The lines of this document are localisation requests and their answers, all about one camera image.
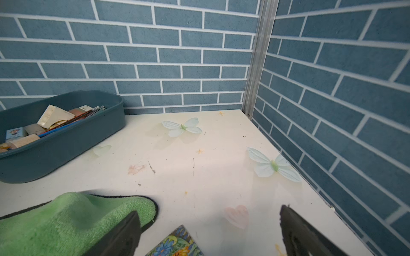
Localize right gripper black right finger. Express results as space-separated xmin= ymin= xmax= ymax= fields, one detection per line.
xmin=280 ymin=205 xmax=347 ymax=256

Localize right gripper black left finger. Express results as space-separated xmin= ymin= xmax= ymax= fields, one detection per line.
xmin=84 ymin=211 xmax=142 ymax=256

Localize green microfiber cloth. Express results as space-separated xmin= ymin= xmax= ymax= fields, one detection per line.
xmin=1 ymin=192 xmax=159 ymax=256

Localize colourful picture book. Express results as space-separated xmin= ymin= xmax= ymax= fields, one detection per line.
xmin=146 ymin=225 xmax=204 ymax=256

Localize teal plastic bin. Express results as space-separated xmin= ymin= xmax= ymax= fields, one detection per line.
xmin=1 ymin=90 xmax=126 ymax=183

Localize pencils in bin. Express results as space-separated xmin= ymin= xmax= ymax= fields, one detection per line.
xmin=38 ymin=106 xmax=106 ymax=138

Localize cream box in bin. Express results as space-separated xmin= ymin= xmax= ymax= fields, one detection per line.
xmin=37 ymin=105 xmax=75 ymax=129

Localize aluminium corner post right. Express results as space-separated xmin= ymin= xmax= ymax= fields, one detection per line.
xmin=242 ymin=0 xmax=279 ymax=119

